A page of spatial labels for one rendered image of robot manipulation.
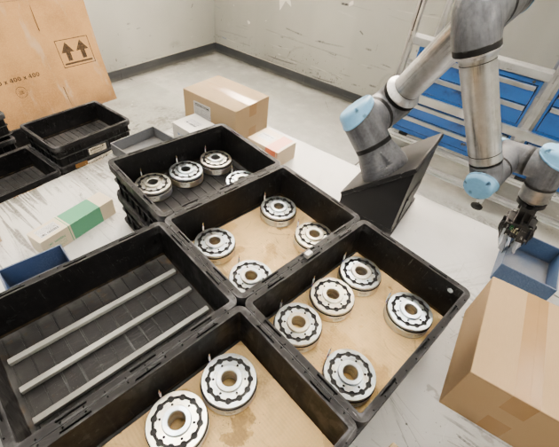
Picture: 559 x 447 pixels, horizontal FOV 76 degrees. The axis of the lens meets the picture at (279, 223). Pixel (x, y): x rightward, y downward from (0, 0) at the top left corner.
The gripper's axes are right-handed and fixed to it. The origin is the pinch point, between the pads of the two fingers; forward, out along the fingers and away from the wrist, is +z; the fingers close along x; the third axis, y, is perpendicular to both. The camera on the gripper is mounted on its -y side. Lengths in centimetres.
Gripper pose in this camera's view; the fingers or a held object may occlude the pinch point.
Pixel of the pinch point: (505, 248)
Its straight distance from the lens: 132.1
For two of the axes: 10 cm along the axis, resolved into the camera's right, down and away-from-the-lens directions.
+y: -6.1, 5.0, -6.1
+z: 0.0, 7.7, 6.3
